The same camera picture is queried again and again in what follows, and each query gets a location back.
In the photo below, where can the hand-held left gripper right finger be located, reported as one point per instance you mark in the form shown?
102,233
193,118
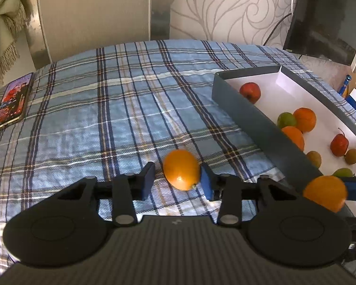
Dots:
206,181

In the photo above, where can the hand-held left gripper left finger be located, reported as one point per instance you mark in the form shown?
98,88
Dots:
146,181

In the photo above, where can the yellow-green fruit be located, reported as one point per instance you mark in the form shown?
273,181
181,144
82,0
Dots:
342,173

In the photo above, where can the oval smooth orange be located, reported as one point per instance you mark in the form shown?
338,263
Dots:
180,169

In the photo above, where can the round smooth orange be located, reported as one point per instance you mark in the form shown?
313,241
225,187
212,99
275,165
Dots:
325,193

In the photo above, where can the brown kiwi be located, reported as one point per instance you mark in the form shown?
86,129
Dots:
351,156
314,158

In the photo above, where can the red apple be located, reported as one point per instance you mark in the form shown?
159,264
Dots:
339,145

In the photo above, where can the grey cardboard box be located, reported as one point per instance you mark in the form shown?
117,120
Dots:
249,115

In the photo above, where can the large wrinkled orange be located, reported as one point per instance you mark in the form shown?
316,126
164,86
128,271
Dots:
293,138

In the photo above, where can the orange mandarin with stem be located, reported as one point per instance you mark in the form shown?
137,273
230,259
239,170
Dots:
305,119

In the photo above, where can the small red tangerine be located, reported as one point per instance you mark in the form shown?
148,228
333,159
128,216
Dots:
250,92

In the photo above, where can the green round fruit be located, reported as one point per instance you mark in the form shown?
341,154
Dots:
285,120

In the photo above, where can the blue plaid blanket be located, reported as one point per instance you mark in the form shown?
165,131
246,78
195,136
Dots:
121,95

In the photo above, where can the blue pen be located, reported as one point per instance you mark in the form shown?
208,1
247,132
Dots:
345,84

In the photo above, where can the smartphone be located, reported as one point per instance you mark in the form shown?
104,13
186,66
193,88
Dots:
13,101

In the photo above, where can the black television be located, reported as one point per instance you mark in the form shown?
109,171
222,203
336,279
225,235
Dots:
323,17

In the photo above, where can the beige fringed throw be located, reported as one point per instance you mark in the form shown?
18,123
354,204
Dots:
2,20

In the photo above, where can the silver metal frame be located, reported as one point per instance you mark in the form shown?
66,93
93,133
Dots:
160,6

